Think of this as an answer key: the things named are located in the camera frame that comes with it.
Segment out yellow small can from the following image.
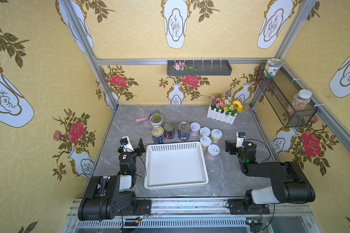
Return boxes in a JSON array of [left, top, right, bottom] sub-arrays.
[[200, 136, 212, 150], [210, 129, 223, 143]]

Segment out pink small can front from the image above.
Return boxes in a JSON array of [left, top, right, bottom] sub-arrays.
[[207, 144, 220, 159]]

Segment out pink small can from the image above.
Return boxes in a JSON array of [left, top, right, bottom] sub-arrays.
[[207, 144, 220, 159], [190, 122, 201, 136]]

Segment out blue tin can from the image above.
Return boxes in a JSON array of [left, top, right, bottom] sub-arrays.
[[178, 122, 190, 141], [151, 126, 165, 144]]

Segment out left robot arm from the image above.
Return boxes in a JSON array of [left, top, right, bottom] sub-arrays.
[[78, 136, 146, 221]]

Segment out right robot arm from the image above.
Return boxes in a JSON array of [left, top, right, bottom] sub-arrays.
[[226, 141, 316, 213]]

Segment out white plastic basket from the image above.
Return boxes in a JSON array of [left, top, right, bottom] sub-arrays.
[[144, 142, 209, 190]]

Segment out yellow small can front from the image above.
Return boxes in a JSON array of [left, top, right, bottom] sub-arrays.
[[200, 136, 212, 150]]

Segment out pink purple toy shovel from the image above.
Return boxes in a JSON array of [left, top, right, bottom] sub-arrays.
[[135, 110, 160, 122]]

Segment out white small can middle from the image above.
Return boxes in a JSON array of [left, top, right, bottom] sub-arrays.
[[199, 127, 211, 138]]

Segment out potted succulent white pot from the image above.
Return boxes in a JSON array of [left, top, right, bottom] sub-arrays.
[[149, 113, 163, 127]]

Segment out dark tomato tin can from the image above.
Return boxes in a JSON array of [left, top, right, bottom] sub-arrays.
[[163, 122, 175, 140]]

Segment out pink small can back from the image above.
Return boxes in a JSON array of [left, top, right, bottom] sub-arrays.
[[190, 122, 201, 136]]

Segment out flower box white fence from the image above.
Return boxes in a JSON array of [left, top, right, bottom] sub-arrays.
[[207, 94, 244, 125]]

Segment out clear jar white lid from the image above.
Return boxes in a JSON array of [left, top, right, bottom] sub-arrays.
[[287, 89, 312, 114]]

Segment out small pink shelf flowers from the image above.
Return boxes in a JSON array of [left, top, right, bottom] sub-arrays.
[[172, 61, 195, 71]]

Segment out jar with patterned label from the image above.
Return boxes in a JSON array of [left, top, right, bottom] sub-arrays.
[[263, 58, 283, 78]]

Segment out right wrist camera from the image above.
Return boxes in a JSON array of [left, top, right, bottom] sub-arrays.
[[236, 132, 246, 148]]

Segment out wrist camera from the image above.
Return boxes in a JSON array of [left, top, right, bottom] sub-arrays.
[[118, 136, 134, 152], [236, 132, 246, 148]]

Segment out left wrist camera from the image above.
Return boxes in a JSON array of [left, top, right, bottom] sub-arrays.
[[118, 136, 134, 152]]

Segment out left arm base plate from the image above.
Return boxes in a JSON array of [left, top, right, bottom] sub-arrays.
[[119, 199, 152, 216]]

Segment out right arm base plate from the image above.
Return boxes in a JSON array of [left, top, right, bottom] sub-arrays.
[[225, 199, 270, 215]]

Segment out black wire wall basket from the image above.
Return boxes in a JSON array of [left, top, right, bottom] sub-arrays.
[[256, 64, 318, 128]]

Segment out grey wall shelf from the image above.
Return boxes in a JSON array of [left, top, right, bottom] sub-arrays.
[[167, 58, 232, 76]]

